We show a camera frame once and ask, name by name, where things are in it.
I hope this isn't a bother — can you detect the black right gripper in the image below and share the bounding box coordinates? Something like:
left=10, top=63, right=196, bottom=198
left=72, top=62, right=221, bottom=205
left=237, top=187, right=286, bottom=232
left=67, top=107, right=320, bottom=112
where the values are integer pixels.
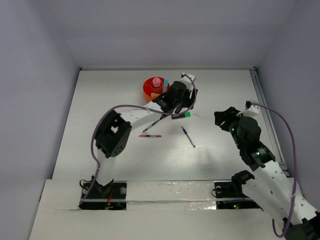
left=214, top=106, right=250, bottom=150

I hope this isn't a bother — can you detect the black highlighter green cap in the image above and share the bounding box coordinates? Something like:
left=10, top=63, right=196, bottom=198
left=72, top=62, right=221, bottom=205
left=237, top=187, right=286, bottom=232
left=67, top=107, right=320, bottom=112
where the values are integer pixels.
left=171, top=111, right=192, bottom=120

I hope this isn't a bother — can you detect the red gel pen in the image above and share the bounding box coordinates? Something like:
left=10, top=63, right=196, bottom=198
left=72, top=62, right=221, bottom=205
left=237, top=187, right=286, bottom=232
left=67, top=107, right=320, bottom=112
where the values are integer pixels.
left=139, top=134, right=162, bottom=138

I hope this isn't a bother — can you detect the blue translucent highlighter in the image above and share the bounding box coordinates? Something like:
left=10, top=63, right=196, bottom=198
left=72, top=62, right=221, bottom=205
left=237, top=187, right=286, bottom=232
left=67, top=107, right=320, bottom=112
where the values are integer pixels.
left=162, top=78, right=169, bottom=93

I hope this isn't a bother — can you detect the orange translucent highlighter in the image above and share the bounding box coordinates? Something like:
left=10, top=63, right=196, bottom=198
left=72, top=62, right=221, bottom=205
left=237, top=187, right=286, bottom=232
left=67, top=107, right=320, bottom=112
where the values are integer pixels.
left=150, top=93, right=160, bottom=98

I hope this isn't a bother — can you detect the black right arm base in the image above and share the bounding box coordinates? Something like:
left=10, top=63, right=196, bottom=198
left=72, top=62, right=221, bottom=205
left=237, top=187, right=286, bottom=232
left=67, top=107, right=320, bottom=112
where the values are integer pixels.
left=211, top=170, right=261, bottom=210

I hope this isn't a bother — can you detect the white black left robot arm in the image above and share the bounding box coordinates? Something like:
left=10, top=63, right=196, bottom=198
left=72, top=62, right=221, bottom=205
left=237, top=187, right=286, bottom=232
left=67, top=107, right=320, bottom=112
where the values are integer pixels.
left=89, top=74, right=198, bottom=198

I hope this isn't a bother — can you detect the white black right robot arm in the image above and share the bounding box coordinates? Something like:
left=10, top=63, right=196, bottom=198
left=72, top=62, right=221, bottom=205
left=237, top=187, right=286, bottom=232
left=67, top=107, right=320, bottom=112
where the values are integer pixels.
left=214, top=106, right=320, bottom=240

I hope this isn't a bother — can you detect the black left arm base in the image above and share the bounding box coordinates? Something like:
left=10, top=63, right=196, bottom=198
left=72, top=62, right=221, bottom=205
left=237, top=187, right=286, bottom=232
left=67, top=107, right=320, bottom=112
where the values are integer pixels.
left=79, top=179, right=127, bottom=211

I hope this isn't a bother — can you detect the pink capped sticker bottle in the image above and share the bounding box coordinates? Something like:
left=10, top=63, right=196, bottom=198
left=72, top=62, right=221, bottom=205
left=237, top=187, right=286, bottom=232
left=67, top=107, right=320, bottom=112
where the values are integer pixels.
left=152, top=77, right=162, bottom=88

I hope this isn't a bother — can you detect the orange round divided organizer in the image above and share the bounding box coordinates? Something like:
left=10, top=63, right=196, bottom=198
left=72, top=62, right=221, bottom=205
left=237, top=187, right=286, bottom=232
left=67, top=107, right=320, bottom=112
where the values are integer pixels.
left=142, top=76, right=170, bottom=103

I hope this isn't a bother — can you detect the purple gel pen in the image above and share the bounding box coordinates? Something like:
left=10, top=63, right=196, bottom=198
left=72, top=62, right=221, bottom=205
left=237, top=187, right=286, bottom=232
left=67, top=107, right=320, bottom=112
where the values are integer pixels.
left=142, top=119, right=161, bottom=133

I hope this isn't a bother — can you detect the blue ballpoint pen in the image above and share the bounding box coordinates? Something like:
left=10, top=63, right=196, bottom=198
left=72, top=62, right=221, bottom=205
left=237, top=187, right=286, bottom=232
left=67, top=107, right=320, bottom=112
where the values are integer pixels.
left=181, top=126, right=196, bottom=148

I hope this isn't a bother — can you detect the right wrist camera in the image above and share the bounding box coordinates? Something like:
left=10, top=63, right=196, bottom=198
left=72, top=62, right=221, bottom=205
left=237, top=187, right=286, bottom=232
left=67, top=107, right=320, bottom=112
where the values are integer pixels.
left=236, top=100, right=260, bottom=118

